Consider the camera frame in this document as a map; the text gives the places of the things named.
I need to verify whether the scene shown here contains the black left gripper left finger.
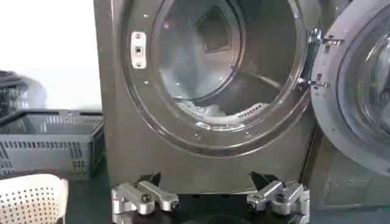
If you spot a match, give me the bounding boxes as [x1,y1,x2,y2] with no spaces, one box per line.
[111,172,180,224]

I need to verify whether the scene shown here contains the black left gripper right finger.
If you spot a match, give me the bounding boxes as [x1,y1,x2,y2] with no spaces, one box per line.
[246,170,311,224]

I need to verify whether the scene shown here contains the grey dryer with open door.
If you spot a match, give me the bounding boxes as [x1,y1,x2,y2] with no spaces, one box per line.
[93,0,324,195]

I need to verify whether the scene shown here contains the white clothes in drum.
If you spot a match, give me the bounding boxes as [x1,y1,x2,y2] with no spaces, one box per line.
[176,100,228,121]

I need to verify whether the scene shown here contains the dark grey plastic basket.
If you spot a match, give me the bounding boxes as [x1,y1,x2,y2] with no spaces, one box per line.
[0,108,106,178]

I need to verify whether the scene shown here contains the white perforated laundry basket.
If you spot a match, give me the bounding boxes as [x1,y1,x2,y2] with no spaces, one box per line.
[0,173,69,224]

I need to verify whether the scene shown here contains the round glass dryer door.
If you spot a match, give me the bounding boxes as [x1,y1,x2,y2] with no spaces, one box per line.
[294,0,390,177]

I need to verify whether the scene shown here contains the black object behind basket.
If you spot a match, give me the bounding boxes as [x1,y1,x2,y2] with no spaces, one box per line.
[0,69,48,118]

